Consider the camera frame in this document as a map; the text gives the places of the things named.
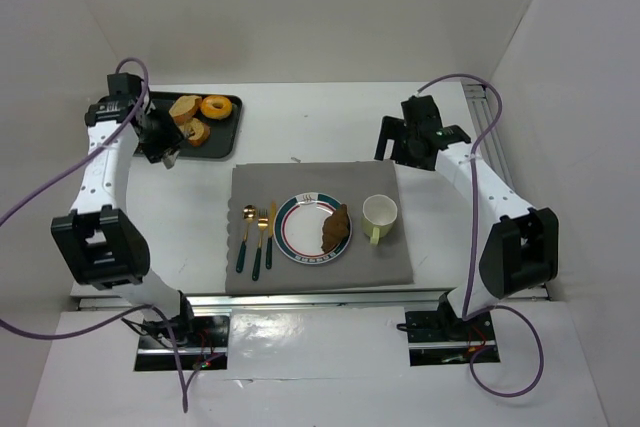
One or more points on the bread slice on tray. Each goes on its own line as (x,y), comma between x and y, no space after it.
(196,132)

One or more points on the metal tongs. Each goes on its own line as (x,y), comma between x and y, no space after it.
(168,159)

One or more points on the brown croissant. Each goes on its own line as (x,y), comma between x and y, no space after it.
(335,228)

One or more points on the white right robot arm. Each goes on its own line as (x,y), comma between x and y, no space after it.
(515,245)

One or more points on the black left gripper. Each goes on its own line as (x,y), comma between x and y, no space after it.
(157,145)

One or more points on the orange donut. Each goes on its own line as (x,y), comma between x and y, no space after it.
(216,107)

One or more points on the white plate teal rim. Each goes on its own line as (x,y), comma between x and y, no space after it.
(298,228)

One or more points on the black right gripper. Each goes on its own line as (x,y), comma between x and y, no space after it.
(390,134)

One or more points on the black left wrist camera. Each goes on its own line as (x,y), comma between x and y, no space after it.
(124,84)

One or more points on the gold fork green handle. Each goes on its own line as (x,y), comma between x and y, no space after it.
(262,223)

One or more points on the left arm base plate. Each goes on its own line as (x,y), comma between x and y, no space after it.
(205,347)

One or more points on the gold spoon green handle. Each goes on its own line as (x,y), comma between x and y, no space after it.
(249,216)

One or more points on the pale green mug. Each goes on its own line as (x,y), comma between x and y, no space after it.
(379,214)

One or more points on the black bread tray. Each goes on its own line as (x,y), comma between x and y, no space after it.
(219,145)

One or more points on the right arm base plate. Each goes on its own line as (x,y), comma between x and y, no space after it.
(432,343)

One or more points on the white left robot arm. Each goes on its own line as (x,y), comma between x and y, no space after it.
(99,243)

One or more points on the gold knife green handle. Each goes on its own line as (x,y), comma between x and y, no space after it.
(269,248)

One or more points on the grey placemat cloth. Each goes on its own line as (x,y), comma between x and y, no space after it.
(361,265)

